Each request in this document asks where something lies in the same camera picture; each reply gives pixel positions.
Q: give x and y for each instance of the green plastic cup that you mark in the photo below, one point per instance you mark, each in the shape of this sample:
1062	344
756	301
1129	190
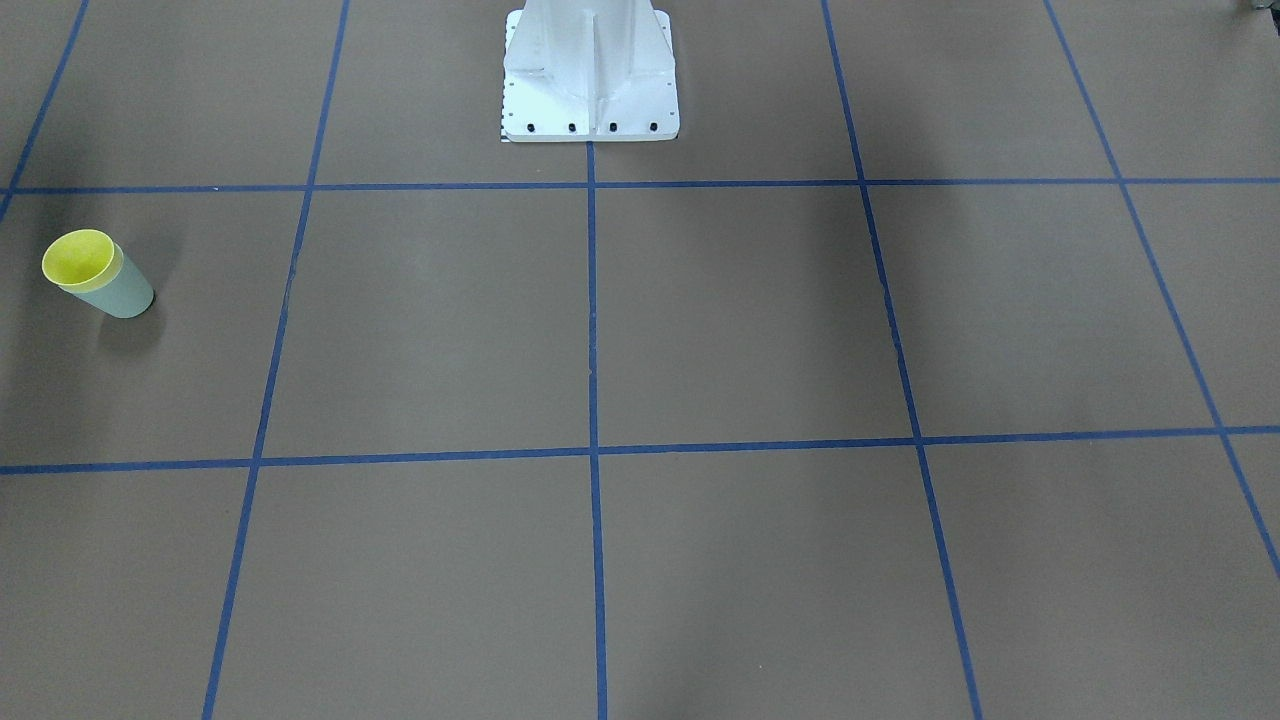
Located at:
121	290

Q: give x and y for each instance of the yellow plastic cup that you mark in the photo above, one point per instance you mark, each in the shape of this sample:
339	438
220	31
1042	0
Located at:
82	261

